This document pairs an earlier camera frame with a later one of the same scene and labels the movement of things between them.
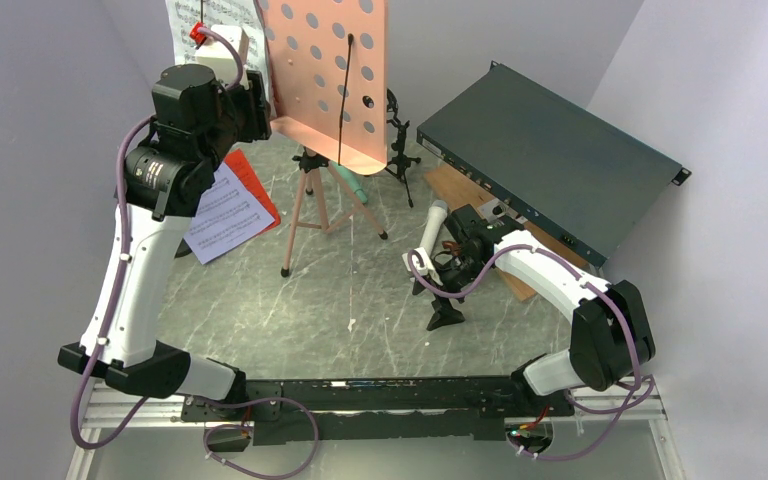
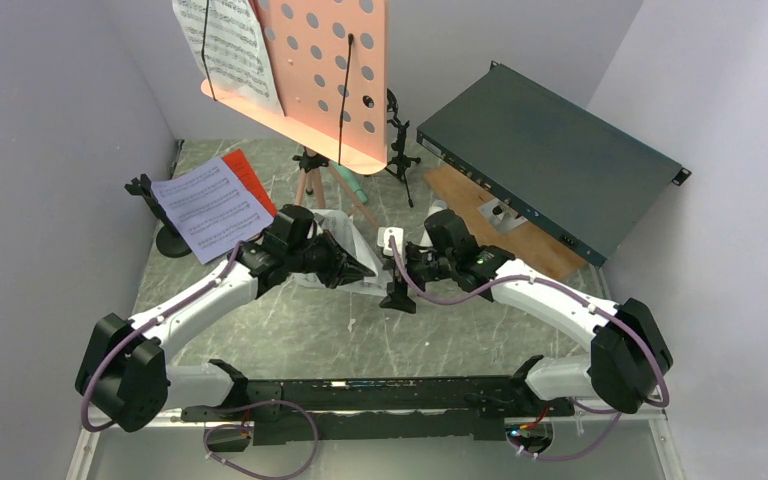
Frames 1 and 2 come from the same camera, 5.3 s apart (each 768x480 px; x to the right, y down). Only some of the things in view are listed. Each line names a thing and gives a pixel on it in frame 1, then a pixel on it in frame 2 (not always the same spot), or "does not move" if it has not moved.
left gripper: [257, 107] to [342, 268]
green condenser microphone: [351, 179] does not move
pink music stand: [327, 68] does not move
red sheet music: [239, 160] does not move
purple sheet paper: [228, 213] does not move
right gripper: [445, 314] to [398, 297]
